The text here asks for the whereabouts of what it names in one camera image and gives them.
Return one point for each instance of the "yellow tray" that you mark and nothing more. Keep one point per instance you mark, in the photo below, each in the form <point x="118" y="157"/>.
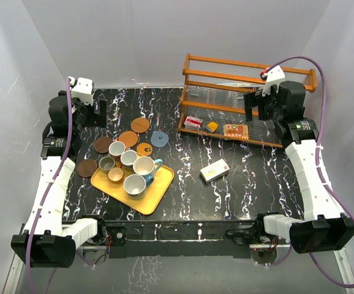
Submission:
<point x="153" y="194"/>

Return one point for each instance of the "blue silicone coaster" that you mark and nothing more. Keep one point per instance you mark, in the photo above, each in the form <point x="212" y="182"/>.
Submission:
<point x="159" y="139"/>

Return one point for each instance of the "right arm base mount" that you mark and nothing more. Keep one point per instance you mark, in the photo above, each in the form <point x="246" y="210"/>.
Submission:
<point x="265" y="256"/>

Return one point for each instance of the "red white box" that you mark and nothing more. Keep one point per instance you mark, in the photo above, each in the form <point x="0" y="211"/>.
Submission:
<point x="192" y="123"/>

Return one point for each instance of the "dark wooden coaster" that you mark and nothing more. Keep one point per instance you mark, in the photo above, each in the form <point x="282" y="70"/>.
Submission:
<point x="101" y="145"/>
<point x="87" y="168"/>

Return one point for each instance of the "orange snack packet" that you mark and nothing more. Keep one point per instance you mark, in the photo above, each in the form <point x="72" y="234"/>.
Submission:
<point x="236" y="131"/>

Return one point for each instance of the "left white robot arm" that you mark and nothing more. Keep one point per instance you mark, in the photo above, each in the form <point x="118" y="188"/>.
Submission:
<point x="44" y="242"/>

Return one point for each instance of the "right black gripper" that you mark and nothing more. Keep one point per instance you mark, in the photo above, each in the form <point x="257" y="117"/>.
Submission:
<point x="260" y="100"/>

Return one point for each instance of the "orange silicone coaster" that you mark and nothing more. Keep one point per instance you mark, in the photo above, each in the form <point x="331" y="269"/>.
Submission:
<point x="144" y="149"/>

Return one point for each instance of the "grey cup white inside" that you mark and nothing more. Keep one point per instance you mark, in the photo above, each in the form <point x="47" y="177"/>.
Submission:
<point x="135" y="186"/>

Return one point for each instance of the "light wooden coaster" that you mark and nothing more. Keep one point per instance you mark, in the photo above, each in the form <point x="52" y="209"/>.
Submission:
<point x="129" y="138"/>
<point x="140" y="125"/>

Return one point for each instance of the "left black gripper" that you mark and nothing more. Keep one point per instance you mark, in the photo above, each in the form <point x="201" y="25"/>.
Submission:
<point x="78" y="103"/>

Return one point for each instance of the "small orange cup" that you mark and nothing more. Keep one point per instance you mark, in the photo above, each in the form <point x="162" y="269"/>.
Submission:
<point x="116" y="175"/>

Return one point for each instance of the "brown white cup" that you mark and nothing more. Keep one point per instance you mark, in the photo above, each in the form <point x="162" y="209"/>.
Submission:
<point x="116" y="149"/>

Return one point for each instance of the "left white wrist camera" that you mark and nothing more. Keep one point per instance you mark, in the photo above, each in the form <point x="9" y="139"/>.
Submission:
<point x="83" y="91"/>

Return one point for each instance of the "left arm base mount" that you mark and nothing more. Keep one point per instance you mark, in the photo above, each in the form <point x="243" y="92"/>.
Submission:
<point x="95" y="238"/>

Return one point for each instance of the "blue mug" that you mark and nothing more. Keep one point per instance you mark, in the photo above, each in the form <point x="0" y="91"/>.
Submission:
<point x="147" y="168"/>

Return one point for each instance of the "yellow grey sponge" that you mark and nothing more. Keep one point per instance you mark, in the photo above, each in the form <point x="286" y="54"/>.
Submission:
<point x="211" y="127"/>

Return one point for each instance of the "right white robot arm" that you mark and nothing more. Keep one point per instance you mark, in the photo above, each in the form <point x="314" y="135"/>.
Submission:
<point x="325" y="226"/>

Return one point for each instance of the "dark wooden coaster upper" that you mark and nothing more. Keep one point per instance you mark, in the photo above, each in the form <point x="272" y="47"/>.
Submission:
<point x="101" y="145"/>

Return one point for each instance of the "grey green cup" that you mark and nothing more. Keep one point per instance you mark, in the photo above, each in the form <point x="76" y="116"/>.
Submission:
<point x="107" y="163"/>

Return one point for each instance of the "dark wooden coaster lower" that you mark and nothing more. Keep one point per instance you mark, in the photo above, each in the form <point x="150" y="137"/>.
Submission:
<point x="87" y="168"/>

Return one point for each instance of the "orange wooden shelf rack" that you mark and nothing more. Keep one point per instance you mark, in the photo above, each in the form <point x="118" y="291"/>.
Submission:
<point x="214" y="90"/>

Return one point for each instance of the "white yellow box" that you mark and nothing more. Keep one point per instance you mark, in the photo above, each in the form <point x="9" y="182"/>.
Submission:
<point x="214" y="171"/>

